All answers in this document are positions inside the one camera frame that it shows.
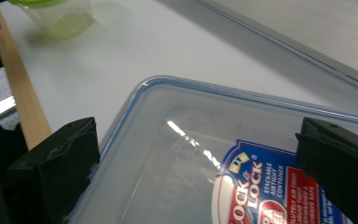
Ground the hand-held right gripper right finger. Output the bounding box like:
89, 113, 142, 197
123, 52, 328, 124
295, 117, 358, 224

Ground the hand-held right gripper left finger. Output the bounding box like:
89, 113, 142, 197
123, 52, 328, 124
7, 116, 102, 224

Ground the clear plastic food container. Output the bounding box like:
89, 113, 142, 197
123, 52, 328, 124
66, 75, 358, 224

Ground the wooden table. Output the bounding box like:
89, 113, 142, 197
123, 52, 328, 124
0, 10, 53, 151

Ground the light grey table mat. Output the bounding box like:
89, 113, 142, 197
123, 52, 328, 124
0, 0, 358, 153

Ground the clear container green lid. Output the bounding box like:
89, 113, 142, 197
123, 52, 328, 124
7, 0, 96, 41

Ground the silver aluminium floor rail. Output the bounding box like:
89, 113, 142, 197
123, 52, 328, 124
0, 95, 17, 119

